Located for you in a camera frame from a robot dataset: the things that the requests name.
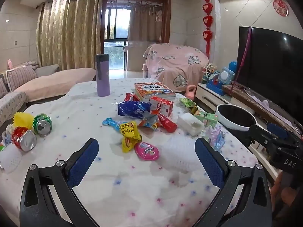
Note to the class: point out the golden curtain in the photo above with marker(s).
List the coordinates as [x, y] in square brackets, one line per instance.
[68, 28]

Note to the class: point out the red crushed can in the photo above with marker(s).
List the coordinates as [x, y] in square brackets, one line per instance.
[23, 139]

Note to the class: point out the yellow snack wrapper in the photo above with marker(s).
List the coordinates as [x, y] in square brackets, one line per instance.
[129, 132]

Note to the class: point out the white foam net sleeve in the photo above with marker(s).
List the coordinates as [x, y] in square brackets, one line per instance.
[180, 153]

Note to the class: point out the white floral tablecloth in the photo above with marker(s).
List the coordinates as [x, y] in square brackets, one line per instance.
[118, 189]

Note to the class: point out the small pink toy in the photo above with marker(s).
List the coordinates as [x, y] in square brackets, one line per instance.
[9, 63]

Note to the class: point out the purple thermos bottle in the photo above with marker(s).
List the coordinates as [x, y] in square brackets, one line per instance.
[102, 75]

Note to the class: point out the pink sofa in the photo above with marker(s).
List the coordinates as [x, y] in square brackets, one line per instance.
[59, 80]

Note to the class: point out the black television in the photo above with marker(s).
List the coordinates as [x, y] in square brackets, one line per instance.
[272, 71]

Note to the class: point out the green jelly pouch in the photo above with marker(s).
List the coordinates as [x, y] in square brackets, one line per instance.
[188, 104]

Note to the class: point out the round red wall decoration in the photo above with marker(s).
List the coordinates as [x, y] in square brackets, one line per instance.
[281, 7]

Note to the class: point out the wooden board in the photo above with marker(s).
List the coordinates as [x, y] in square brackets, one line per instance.
[248, 101]

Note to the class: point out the red hanging knot decoration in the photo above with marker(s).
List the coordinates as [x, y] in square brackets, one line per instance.
[207, 23]

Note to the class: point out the blue toy machine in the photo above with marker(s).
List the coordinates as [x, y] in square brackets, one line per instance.
[222, 80]

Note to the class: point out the blue snack wrapper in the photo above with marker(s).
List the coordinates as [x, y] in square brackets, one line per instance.
[132, 110]

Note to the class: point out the pink stick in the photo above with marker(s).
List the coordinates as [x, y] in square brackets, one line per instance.
[243, 54]

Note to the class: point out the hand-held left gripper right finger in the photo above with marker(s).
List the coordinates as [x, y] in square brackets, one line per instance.
[209, 160]

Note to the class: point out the red sausage packet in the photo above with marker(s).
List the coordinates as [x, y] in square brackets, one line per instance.
[168, 124]

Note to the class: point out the pastel snack wrapper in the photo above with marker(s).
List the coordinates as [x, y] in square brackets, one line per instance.
[215, 137]

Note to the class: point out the striped cushion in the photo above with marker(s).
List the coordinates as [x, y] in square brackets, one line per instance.
[21, 76]
[2, 87]

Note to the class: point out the person's right hand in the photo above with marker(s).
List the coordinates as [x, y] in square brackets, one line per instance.
[278, 186]

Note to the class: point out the silver orange snack wrapper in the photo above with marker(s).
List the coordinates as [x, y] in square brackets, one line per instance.
[149, 121]

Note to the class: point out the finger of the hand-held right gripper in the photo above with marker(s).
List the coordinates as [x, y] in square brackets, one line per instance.
[262, 136]
[277, 130]

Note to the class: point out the grey pillow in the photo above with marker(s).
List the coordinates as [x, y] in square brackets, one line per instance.
[47, 69]

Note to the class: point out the red milk carton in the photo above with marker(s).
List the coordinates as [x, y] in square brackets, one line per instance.
[163, 105]

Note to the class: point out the pink heart print cover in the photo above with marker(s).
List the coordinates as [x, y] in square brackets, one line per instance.
[175, 61]

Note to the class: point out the blue spiky ball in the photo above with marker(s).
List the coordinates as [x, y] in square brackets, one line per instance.
[232, 66]

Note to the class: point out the balcony curtain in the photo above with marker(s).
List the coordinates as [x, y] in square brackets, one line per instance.
[144, 23]

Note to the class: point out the green juice carton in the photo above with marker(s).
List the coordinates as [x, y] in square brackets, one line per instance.
[207, 118]

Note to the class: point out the green crushed can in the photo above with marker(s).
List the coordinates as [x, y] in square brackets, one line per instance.
[42, 125]

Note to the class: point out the blue bone-shaped packet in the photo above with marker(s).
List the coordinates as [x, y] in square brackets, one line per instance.
[111, 123]

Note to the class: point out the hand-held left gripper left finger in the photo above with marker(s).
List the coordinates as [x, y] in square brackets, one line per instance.
[85, 160]

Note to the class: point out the white television cabinet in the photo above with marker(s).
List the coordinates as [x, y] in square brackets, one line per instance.
[213, 99]

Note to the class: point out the colourful book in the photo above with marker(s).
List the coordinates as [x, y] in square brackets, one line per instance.
[151, 88]

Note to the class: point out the red snack wrapper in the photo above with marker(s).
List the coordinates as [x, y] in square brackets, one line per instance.
[131, 97]

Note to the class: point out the white tissue pack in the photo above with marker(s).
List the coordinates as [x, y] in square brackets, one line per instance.
[189, 124]

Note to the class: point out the white crumpled paper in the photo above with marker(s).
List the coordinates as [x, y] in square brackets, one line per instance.
[8, 132]

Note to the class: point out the pink round candy packet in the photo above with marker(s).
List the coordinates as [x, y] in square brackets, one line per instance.
[146, 151]

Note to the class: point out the ferris wheel toy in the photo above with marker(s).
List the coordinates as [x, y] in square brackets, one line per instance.
[209, 71]

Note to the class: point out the pink kettlebell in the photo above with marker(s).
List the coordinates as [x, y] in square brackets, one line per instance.
[190, 92]

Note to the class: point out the white trash bin black liner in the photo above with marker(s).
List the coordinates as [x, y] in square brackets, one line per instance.
[234, 117]

